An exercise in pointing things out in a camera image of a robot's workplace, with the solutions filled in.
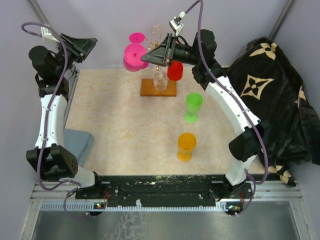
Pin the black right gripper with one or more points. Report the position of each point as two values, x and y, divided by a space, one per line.
159 56

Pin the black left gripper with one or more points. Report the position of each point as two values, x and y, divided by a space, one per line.
79 48

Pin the red plastic wine glass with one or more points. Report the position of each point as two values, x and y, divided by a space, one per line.
175 71

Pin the clear wine glass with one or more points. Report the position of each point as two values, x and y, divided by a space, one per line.
160 79

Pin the magenta plastic wine glass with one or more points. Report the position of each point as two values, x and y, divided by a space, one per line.
137 38

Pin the gold wire wine glass rack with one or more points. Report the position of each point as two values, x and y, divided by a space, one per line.
147 86

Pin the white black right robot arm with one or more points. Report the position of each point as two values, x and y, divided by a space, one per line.
251 132

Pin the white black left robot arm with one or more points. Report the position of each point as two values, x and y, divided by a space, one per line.
49 158

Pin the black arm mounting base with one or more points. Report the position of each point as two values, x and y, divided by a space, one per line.
158 193

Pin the green plastic wine glass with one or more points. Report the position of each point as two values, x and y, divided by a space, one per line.
193 105

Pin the orange plastic wine glass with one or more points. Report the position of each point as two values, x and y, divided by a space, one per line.
186 144

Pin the grey blue cloth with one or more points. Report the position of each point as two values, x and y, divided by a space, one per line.
79 143

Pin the black floral blanket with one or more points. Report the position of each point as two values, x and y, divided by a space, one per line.
274 91

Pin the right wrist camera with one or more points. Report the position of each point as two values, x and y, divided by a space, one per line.
176 23

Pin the aluminium frame rail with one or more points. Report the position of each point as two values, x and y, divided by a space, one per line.
274 213

